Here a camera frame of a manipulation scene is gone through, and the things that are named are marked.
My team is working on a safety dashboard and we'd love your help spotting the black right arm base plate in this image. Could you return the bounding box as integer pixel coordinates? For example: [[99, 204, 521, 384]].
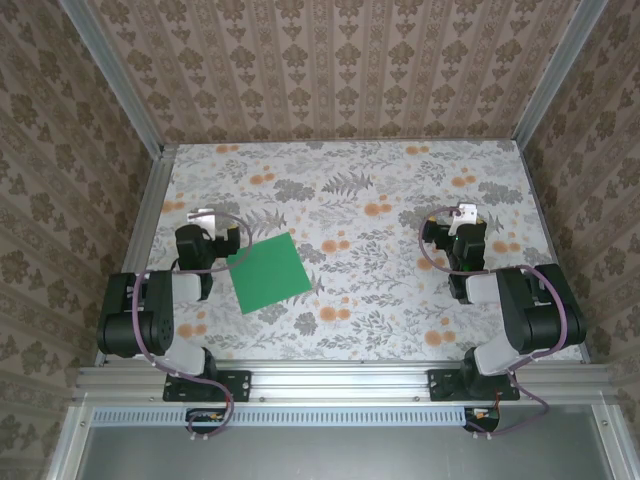
[[427, 368, 522, 403]]

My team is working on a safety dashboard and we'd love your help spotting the grey metal panel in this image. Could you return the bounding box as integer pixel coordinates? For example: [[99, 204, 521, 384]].
[[46, 403, 640, 480]]

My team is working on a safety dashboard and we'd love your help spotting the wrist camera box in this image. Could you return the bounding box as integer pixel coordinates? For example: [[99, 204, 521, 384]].
[[448, 201, 480, 237], [186, 208, 218, 240]]

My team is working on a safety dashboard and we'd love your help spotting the green square paper sheet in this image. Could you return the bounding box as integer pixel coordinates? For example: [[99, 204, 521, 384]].
[[225, 231, 313, 316]]

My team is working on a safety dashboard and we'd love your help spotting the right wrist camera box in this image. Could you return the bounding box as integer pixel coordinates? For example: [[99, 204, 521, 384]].
[[448, 201, 480, 237]]

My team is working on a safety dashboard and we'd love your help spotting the aluminium frame post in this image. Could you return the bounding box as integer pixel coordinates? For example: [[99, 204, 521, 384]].
[[60, 0, 167, 155], [511, 0, 612, 145]]

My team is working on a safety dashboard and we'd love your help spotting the aluminium right side rail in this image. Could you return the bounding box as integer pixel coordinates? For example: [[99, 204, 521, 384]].
[[513, 139, 592, 364]]

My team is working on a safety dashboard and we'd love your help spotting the aluminium right frame post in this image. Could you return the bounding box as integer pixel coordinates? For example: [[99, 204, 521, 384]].
[[511, 0, 612, 145]]

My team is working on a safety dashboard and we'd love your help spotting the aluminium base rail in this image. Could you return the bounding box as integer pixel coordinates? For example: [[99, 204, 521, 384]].
[[73, 363, 617, 404]]

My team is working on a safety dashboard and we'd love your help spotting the floral table cover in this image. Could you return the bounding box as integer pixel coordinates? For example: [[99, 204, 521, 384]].
[[121, 140, 586, 363]]

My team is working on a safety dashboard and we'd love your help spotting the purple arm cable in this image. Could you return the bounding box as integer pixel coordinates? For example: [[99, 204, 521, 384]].
[[418, 204, 576, 442], [130, 209, 253, 444]]

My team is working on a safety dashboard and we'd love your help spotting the aluminium left frame post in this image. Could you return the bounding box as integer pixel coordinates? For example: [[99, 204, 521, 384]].
[[60, 0, 167, 155]]

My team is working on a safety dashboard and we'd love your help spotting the aluminium left side rail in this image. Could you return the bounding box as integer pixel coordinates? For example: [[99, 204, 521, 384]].
[[93, 143, 177, 367]]

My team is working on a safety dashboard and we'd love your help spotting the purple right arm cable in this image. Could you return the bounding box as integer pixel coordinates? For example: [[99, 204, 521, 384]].
[[418, 204, 576, 442]]

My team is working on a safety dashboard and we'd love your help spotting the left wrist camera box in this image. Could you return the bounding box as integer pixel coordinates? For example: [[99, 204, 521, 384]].
[[186, 208, 218, 240]]

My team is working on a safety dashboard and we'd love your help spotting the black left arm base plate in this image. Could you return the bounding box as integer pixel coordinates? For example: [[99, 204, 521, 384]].
[[163, 368, 253, 403]]

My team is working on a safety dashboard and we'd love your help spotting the white slotted cable duct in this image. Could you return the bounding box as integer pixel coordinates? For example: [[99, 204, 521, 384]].
[[91, 405, 474, 427]]

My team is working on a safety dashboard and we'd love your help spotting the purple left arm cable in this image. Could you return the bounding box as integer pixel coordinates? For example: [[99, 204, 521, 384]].
[[130, 209, 253, 444]]

